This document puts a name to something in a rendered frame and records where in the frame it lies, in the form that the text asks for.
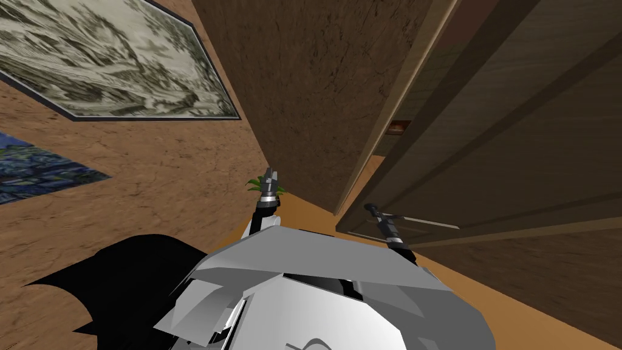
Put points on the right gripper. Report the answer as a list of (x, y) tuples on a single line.
[(381, 221)]

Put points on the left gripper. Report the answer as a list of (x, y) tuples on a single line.
[(269, 188)]

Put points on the green potted plant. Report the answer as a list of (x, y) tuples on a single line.
[(253, 184)]

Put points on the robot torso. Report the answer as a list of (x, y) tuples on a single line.
[(316, 301)]

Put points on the brown wooden door leaf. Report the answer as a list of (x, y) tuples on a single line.
[(515, 146)]

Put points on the blue painting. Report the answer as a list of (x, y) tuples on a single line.
[(34, 170)]

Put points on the grey landscape picture dark frame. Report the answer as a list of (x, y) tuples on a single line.
[(107, 58)]

